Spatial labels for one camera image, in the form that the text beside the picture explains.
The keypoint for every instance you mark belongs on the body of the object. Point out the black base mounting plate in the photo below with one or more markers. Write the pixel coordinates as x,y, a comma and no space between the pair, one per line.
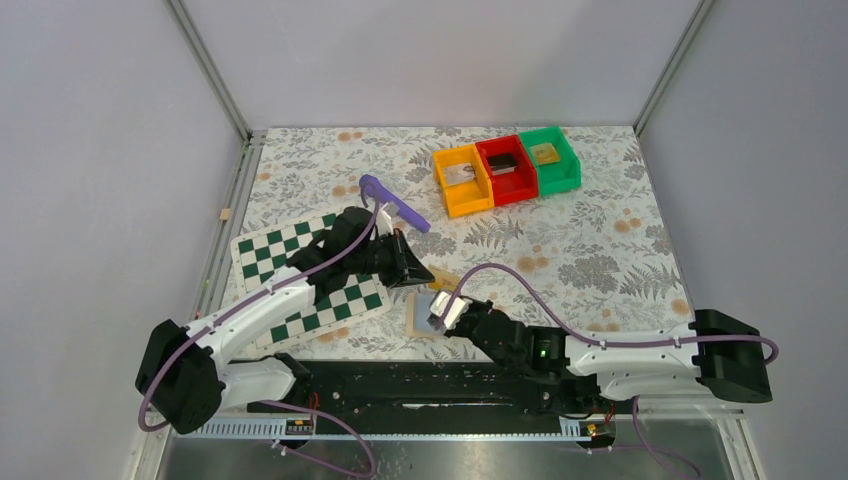
347,389

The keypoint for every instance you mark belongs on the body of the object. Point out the gold striped credit card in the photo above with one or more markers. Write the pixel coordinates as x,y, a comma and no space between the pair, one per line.
442,279

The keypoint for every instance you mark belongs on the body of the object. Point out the silver card in yellow bin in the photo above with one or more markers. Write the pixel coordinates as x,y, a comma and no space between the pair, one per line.
458,174

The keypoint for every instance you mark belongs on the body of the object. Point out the yellow plastic bin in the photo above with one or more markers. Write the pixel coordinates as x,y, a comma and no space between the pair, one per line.
467,198

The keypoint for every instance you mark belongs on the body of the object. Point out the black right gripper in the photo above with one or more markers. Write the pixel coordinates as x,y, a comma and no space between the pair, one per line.
460,319

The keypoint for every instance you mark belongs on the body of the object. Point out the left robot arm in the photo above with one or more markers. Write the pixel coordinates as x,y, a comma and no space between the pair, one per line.
188,373

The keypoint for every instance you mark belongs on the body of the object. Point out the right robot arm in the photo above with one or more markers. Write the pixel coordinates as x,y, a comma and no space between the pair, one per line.
715,353

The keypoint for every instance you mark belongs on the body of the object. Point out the floral patterned table mat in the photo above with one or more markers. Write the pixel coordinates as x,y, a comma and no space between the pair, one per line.
599,257

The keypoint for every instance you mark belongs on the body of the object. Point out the black card in red bin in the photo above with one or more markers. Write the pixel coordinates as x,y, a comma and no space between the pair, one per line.
501,164

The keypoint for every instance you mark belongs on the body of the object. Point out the purple toy microphone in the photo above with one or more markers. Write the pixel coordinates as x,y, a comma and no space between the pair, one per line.
371,187

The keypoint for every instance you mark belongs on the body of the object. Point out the white slotted cable duct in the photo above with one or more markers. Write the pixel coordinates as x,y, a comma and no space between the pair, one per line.
410,425

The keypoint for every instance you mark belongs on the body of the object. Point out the gold card in green bin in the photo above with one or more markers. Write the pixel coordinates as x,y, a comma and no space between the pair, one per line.
545,154

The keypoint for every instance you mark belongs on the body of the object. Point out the green plastic bin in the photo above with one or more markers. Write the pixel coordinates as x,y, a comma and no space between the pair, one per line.
557,166

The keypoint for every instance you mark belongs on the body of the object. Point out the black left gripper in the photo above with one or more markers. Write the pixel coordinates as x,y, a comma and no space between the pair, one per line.
396,258

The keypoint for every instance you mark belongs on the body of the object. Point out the red plastic bin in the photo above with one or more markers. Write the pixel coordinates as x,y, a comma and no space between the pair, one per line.
511,173

